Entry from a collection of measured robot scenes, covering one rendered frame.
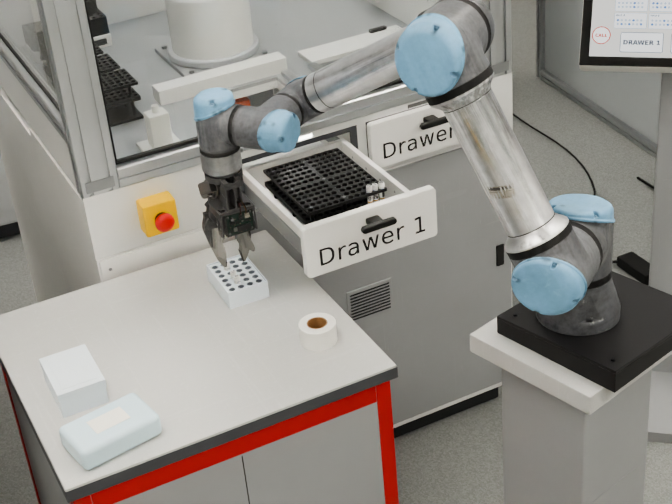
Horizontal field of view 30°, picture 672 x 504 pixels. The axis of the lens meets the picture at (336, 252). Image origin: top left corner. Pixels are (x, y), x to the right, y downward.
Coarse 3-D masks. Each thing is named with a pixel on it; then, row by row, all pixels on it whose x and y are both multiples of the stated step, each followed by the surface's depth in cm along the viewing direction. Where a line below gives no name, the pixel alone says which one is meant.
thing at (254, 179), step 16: (336, 144) 274; (272, 160) 269; (288, 160) 270; (368, 160) 265; (256, 176) 268; (384, 176) 259; (256, 192) 260; (400, 192) 254; (256, 208) 264; (272, 208) 254; (272, 224) 256; (288, 224) 248; (304, 224) 256; (288, 240) 250
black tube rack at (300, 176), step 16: (304, 160) 266; (320, 160) 266; (336, 160) 265; (352, 160) 265; (272, 176) 261; (288, 176) 261; (304, 176) 260; (320, 176) 260; (336, 176) 259; (352, 176) 259; (368, 176) 258; (272, 192) 263; (288, 192) 255; (304, 192) 255; (320, 192) 254; (336, 192) 253; (352, 192) 254; (288, 208) 257; (304, 208) 249; (336, 208) 253; (352, 208) 253
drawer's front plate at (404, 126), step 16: (416, 112) 276; (432, 112) 278; (368, 128) 273; (384, 128) 274; (400, 128) 276; (416, 128) 278; (432, 128) 280; (448, 128) 282; (368, 144) 275; (432, 144) 282; (448, 144) 284; (384, 160) 278; (400, 160) 280
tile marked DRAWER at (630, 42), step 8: (624, 32) 280; (632, 32) 280; (640, 32) 280; (648, 32) 279; (656, 32) 279; (624, 40) 280; (632, 40) 280; (640, 40) 279; (648, 40) 279; (656, 40) 278; (624, 48) 280; (632, 48) 280; (640, 48) 279; (648, 48) 279; (656, 48) 278
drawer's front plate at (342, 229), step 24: (408, 192) 245; (432, 192) 246; (336, 216) 239; (360, 216) 241; (384, 216) 243; (408, 216) 246; (432, 216) 249; (312, 240) 238; (336, 240) 240; (360, 240) 243; (408, 240) 249; (312, 264) 240; (336, 264) 243
